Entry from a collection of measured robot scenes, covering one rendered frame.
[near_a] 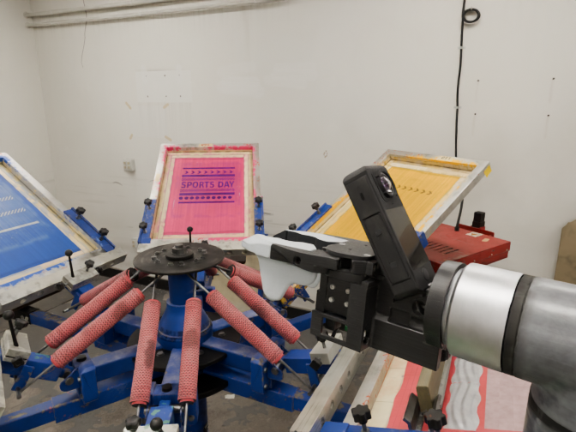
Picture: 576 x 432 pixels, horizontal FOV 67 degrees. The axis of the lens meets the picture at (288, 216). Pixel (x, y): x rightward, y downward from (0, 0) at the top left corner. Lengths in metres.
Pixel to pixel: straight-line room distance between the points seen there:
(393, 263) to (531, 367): 0.12
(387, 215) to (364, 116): 2.87
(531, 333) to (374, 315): 0.13
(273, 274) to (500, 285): 0.20
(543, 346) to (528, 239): 2.90
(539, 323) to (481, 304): 0.04
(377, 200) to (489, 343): 0.13
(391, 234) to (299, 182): 3.09
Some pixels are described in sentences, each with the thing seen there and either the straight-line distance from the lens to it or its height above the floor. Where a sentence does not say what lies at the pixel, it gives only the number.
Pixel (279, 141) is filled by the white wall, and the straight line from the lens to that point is 3.47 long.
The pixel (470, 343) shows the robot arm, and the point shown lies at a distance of 0.35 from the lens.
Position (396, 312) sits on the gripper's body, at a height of 1.64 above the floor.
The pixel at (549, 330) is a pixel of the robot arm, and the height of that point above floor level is 1.67.
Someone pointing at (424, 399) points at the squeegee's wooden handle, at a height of 1.15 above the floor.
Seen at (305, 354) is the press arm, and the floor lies 1.06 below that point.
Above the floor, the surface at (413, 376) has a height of 1.06.
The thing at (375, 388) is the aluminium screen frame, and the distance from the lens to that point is 1.29.
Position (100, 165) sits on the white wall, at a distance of 4.72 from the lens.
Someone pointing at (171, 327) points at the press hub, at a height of 1.08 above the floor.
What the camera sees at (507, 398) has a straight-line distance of 1.26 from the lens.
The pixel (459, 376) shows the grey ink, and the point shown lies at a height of 1.10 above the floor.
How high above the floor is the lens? 1.82
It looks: 15 degrees down
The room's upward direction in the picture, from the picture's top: straight up
